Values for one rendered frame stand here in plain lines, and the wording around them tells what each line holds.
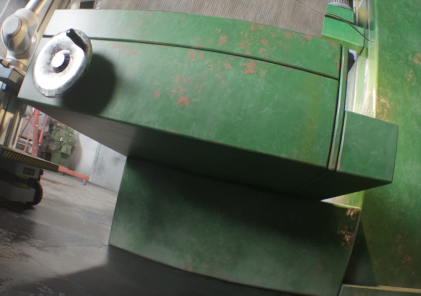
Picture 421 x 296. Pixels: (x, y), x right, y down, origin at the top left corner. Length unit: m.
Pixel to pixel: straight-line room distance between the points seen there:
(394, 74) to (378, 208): 0.82
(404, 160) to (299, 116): 1.25
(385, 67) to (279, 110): 1.38
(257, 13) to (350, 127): 0.75
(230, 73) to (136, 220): 1.08
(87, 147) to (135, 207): 7.81
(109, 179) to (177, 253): 7.18
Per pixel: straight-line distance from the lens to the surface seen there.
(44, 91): 0.87
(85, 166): 9.37
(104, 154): 8.95
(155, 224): 1.66
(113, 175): 8.68
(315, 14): 1.51
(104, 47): 0.92
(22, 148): 7.86
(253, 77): 0.78
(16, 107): 2.20
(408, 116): 2.00
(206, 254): 1.62
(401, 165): 1.91
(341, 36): 2.39
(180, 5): 1.31
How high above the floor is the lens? 0.37
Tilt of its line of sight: 10 degrees up
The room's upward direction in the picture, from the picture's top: 14 degrees clockwise
